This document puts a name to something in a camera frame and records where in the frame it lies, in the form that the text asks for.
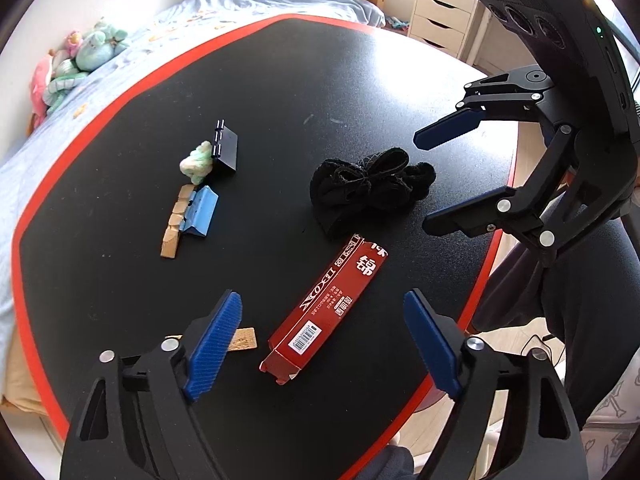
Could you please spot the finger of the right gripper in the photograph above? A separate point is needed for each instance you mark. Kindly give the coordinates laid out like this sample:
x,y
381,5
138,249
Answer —
x,y
516,211
496,100

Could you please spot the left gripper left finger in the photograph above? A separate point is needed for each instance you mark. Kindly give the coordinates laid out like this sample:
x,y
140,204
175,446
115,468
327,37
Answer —
x,y
135,417

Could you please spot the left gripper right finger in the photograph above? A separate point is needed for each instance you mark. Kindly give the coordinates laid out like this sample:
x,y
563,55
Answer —
x,y
539,437

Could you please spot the black sock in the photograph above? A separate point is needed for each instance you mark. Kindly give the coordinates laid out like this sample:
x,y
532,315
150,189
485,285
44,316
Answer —
x,y
370,196

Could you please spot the wooden clothespin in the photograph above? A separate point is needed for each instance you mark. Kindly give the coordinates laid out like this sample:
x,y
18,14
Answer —
x,y
243,339

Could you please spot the red cardboard box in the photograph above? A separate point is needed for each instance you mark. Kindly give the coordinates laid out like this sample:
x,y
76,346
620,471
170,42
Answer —
x,y
314,319

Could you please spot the wooden segmented strip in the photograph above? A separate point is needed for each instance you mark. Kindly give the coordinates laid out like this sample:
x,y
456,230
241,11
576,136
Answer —
x,y
178,212

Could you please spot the black binder clip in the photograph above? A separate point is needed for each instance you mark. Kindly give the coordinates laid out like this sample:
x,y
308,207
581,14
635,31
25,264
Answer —
x,y
224,151

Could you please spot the blue binder clip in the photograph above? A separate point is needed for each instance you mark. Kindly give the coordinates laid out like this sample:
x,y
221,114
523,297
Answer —
x,y
199,211

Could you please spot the white green tissue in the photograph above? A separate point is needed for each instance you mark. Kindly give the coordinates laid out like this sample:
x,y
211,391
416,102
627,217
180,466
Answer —
x,y
198,164

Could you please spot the white drawer cabinet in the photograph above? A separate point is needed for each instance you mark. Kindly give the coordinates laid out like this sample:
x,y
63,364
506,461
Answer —
x,y
446,25

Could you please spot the person's legs dark trousers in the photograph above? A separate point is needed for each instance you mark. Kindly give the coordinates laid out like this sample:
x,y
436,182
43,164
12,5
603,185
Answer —
x,y
589,298

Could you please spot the plush toy pile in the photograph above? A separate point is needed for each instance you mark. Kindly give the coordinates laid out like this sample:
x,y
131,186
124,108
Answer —
x,y
63,70

